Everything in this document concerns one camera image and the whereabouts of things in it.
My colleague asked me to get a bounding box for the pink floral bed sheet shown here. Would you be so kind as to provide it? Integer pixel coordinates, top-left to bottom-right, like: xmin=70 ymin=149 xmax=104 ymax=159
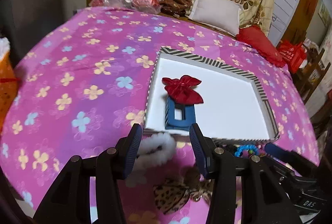
xmin=1 ymin=8 xmax=319 ymax=208

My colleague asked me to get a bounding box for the white cloth in basket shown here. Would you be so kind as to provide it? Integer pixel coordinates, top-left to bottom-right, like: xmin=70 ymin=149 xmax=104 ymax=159
xmin=0 ymin=37 xmax=10 ymax=61

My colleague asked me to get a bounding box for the red bow hair clip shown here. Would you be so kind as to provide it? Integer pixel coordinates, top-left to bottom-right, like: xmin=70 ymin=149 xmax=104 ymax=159
xmin=161 ymin=75 xmax=204 ymax=106

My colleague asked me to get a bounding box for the blue bead bracelet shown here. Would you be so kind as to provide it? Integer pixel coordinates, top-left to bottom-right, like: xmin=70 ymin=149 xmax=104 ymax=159
xmin=234 ymin=144 xmax=260 ymax=159

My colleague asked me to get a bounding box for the orange plastic basket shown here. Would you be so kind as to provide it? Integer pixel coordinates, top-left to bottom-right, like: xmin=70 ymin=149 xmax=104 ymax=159
xmin=0 ymin=52 xmax=20 ymax=130

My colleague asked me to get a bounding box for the leopard print bow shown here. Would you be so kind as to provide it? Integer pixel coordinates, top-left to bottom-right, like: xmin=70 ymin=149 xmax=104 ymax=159
xmin=153 ymin=166 xmax=214 ymax=214

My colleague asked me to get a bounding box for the red shopping bag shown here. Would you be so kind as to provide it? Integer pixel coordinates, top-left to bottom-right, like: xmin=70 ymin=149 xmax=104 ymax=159
xmin=277 ymin=40 xmax=307 ymax=74

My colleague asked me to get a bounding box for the red heart cushion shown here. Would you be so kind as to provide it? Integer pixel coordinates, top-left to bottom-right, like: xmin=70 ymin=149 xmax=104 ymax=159
xmin=236 ymin=25 xmax=286 ymax=67

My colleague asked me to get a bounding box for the blue claw hair clip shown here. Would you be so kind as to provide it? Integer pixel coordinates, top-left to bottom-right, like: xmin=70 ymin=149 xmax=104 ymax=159
xmin=165 ymin=97 xmax=196 ymax=131

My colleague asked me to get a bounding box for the white fluffy scrunchie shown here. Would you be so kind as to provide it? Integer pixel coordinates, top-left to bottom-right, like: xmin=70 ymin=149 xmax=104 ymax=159
xmin=125 ymin=133 xmax=176 ymax=188

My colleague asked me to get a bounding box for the white small pillow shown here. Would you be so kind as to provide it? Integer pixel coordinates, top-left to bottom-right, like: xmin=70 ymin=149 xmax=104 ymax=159
xmin=188 ymin=0 xmax=241 ymax=36

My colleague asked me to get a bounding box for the striped box with white inside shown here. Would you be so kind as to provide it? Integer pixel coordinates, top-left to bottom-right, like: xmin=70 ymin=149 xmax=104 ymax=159
xmin=144 ymin=47 xmax=279 ymax=144

